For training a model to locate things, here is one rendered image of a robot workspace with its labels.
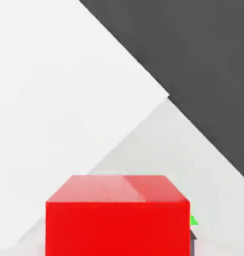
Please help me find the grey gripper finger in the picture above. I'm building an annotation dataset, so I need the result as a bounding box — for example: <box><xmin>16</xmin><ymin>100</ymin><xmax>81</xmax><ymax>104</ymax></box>
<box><xmin>189</xmin><ymin>229</ymin><xmax>198</xmax><ymax>256</ymax></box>

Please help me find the small red cube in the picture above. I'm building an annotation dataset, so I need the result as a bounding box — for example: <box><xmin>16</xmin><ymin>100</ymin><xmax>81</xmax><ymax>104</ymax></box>
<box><xmin>45</xmin><ymin>174</ymin><xmax>191</xmax><ymax>256</ymax></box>

